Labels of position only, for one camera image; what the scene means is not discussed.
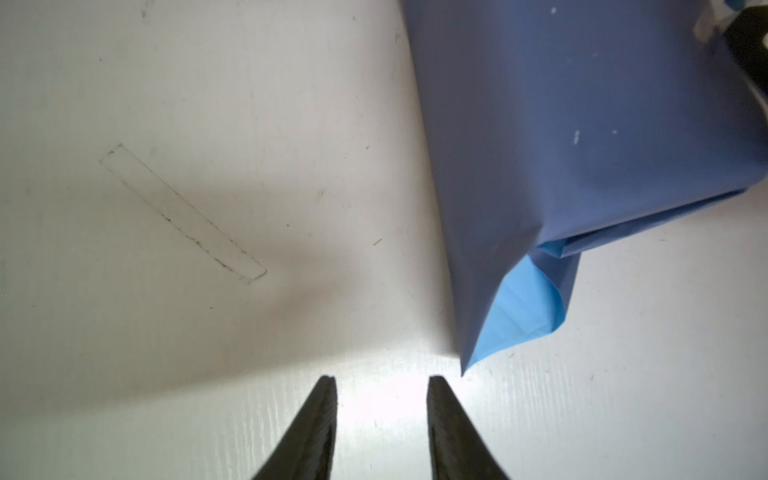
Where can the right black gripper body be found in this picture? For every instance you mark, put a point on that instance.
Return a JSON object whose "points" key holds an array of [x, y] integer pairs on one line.
{"points": [[746, 37]]}

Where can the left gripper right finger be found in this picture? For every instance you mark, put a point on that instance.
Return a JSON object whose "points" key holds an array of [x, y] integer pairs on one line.
{"points": [[456, 449]]}

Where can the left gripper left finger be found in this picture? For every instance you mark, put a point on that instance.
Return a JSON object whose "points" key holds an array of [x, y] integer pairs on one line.
{"points": [[306, 449]]}

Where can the blue wrapping paper sheet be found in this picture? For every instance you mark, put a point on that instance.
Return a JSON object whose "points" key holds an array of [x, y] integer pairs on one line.
{"points": [[555, 127]]}

